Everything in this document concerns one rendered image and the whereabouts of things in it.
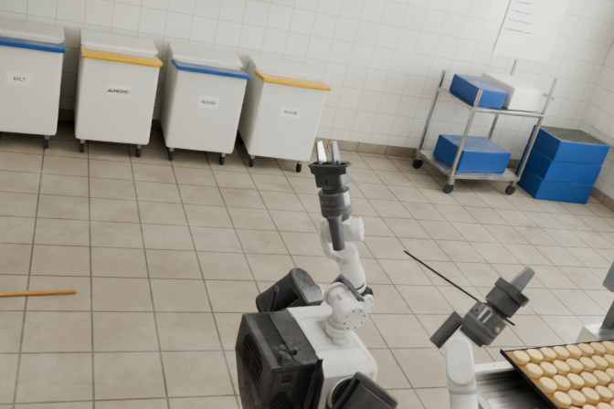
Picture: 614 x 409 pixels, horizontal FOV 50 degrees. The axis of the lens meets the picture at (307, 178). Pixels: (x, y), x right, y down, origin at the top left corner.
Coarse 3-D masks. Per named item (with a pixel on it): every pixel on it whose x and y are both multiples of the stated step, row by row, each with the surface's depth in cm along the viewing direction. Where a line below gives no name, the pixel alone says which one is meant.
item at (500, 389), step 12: (492, 384) 203; (504, 384) 204; (516, 384) 205; (528, 384) 207; (492, 396) 197; (504, 396) 199; (516, 396) 200; (528, 396) 201; (540, 396) 203; (492, 408) 192; (504, 408) 194; (516, 408) 195; (528, 408) 196; (540, 408) 197; (552, 408) 199
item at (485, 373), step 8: (480, 368) 198; (488, 368) 199; (496, 368) 200; (504, 368) 202; (512, 368) 203; (480, 376) 199; (488, 376) 200; (496, 376) 202; (504, 376) 204; (512, 376) 205; (520, 376) 207; (480, 384) 200
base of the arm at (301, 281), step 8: (296, 272) 177; (304, 272) 180; (296, 280) 174; (304, 280) 177; (312, 280) 181; (296, 288) 173; (304, 288) 175; (312, 288) 178; (304, 296) 172; (312, 296) 175; (320, 296) 179; (256, 304) 179; (296, 304) 173; (304, 304) 172; (312, 304) 175
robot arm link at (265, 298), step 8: (280, 280) 179; (288, 280) 176; (272, 288) 178; (280, 288) 176; (288, 288) 175; (320, 288) 185; (264, 296) 179; (280, 296) 176; (288, 296) 175; (296, 296) 175; (264, 304) 178; (280, 304) 176; (288, 304) 176; (320, 304) 183
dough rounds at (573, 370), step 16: (512, 352) 210; (528, 352) 208; (544, 352) 210; (560, 352) 212; (576, 352) 214; (592, 352) 217; (608, 352) 222; (528, 368) 200; (544, 368) 202; (560, 368) 204; (576, 368) 207; (592, 368) 209; (608, 368) 214; (544, 384) 195; (560, 384) 197; (576, 384) 199; (592, 384) 202; (608, 384) 206; (560, 400) 190; (576, 400) 192; (592, 400) 194; (608, 400) 197
